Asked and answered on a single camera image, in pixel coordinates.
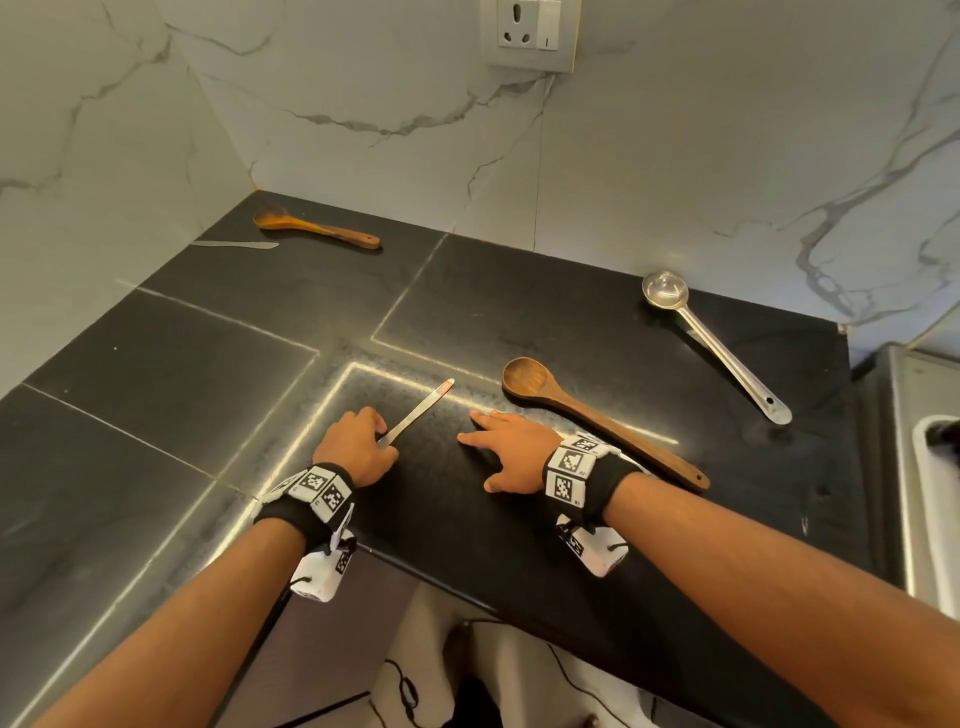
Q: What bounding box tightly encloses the person's right hand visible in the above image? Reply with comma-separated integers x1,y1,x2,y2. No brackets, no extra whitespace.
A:
457,410,564,496

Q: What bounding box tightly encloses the person's left hand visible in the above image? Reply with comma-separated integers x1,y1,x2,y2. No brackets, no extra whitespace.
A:
312,407,400,489

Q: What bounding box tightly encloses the dark wooden spoon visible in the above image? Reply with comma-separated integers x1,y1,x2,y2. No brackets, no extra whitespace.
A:
500,356,712,493

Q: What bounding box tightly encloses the large steel ladle spoon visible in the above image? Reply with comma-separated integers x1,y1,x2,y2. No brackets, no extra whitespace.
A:
641,269,794,427

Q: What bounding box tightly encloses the orange wooden spatula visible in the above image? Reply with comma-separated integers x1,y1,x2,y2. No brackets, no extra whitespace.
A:
251,206,382,251

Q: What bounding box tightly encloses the person's right forearm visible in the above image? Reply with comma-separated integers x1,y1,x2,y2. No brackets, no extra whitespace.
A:
603,472,960,728

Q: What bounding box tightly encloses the person's left forearm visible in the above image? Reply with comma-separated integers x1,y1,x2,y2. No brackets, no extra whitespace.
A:
33,517,307,728

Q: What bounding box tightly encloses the black left wristband with markers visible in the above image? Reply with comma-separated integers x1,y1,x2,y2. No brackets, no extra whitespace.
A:
253,462,356,553

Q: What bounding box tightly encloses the black wristband with markers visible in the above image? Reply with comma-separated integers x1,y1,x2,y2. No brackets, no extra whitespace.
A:
541,434,645,534
253,462,356,553

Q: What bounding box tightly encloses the black right wristband with markers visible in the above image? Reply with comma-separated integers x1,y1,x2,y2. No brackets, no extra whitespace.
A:
541,434,645,534

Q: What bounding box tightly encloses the white drip tray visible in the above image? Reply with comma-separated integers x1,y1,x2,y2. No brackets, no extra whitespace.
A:
911,416,960,620

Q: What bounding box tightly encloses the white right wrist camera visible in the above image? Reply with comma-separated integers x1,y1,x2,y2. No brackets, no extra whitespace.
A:
556,513,630,579

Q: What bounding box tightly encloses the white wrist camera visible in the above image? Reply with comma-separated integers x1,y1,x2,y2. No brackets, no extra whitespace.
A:
288,509,358,604
556,513,630,579

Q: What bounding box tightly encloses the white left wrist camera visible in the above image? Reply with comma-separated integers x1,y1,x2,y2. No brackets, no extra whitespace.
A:
288,509,358,604

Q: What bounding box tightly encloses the black floor cable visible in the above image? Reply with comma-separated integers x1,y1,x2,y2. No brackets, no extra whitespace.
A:
367,618,639,728

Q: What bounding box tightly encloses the empty white wall socket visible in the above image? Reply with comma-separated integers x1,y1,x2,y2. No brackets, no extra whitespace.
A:
479,0,583,75

